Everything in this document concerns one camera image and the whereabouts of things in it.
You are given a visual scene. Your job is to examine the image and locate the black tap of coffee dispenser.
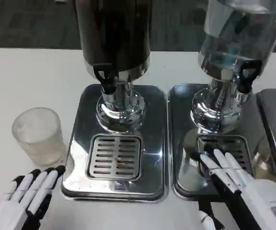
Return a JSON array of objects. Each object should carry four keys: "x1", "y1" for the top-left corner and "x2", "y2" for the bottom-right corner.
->
[{"x1": 92, "y1": 63, "x2": 116, "y2": 94}]

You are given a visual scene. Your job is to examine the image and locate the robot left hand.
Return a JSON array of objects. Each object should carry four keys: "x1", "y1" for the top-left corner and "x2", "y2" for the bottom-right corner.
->
[{"x1": 0, "y1": 165, "x2": 66, "y2": 230}]

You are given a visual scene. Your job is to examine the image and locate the black tap of water dispenser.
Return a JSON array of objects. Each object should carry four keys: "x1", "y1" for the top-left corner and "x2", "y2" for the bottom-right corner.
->
[{"x1": 238, "y1": 59, "x2": 263, "y2": 94}]

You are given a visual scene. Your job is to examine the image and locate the steel base tray of water dispenser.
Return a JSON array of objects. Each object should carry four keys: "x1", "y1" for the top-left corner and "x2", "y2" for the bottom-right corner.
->
[{"x1": 168, "y1": 83, "x2": 276, "y2": 201}]

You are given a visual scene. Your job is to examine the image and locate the steel base tray of coffee dispenser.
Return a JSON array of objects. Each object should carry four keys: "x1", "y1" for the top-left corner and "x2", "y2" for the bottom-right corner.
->
[{"x1": 60, "y1": 83, "x2": 168, "y2": 203}]

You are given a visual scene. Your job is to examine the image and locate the clear ribbed glass cup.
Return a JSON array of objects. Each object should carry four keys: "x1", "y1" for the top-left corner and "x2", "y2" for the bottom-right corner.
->
[{"x1": 11, "y1": 107, "x2": 67, "y2": 167}]

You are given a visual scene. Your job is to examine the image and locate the slotted drip grid of water dispenser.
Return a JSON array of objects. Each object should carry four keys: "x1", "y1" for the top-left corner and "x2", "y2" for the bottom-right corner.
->
[{"x1": 196, "y1": 135, "x2": 255, "y2": 179}]

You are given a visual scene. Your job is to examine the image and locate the steel base tray at edge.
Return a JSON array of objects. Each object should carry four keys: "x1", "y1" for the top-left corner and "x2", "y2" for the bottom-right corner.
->
[{"x1": 255, "y1": 88, "x2": 276, "y2": 195}]

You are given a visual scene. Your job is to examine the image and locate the dark coffee drink dispenser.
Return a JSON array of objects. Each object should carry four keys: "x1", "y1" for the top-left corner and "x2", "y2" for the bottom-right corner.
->
[{"x1": 74, "y1": 0, "x2": 153, "y2": 132}]

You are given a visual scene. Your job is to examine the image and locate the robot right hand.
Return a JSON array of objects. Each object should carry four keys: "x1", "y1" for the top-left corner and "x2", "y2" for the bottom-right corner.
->
[{"x1": 190, "y1": 146, "x2": 276, "y2": 230}]

